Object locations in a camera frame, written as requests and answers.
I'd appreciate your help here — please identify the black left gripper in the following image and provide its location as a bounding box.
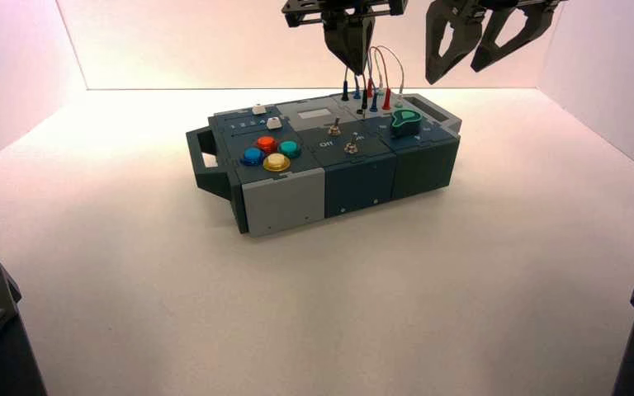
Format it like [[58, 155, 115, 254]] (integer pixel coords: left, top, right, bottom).
[[282, 0, 409, 77]]

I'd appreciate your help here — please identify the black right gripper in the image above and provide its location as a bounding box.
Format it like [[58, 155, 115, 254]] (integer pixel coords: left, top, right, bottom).
[[425, 0, 570, 87]]

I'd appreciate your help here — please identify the green rotary knob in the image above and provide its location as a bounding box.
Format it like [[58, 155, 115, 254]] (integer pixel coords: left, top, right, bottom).
[[391, 109, 423, 139]]

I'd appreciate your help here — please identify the dark blue-grey control box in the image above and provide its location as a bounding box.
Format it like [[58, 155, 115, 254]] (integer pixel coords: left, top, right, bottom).
[[185, 92, 464, 238]]

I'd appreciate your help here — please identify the yellow round push button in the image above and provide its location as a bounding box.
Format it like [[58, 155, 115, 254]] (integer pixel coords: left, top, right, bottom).
[[263, 153, 291, 173]]

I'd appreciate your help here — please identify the blue round push button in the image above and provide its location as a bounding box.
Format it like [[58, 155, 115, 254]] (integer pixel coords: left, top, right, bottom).
[[240, 147, 266, 167]]

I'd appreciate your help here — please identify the blue jumper cable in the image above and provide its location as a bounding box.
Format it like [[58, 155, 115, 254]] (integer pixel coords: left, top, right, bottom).
[[341, 66, 363, 103]]

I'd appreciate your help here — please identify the blue banana plug cable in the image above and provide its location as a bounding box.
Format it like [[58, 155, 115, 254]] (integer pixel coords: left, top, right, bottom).
[[369, 54, 380, 114]]

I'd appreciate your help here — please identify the red jumper cable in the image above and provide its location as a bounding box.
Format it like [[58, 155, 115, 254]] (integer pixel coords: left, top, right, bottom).
[[367, 45, 394, 112]]

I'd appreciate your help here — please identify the white jumper cable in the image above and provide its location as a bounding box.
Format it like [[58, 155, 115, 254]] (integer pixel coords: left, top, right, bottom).
[[376, 45, 407, 109]]

